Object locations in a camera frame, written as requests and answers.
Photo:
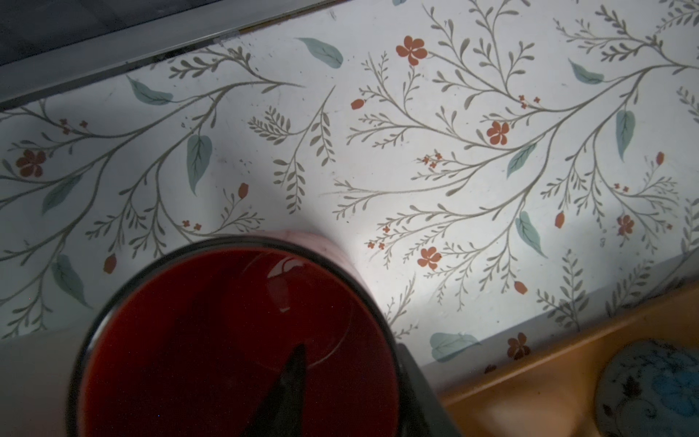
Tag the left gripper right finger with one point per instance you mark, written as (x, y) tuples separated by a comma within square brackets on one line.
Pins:
[(421, 412)]

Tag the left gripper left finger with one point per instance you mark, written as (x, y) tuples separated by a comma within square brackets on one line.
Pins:
[(280, 412)]

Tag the red mug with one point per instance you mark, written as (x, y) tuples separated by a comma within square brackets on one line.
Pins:
[(193, 343)]

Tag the blue dotted mug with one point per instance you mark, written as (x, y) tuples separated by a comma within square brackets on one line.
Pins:
[(649, 388)]

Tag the orange plastic tray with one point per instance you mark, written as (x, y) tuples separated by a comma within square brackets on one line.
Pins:
[(550, 393)]

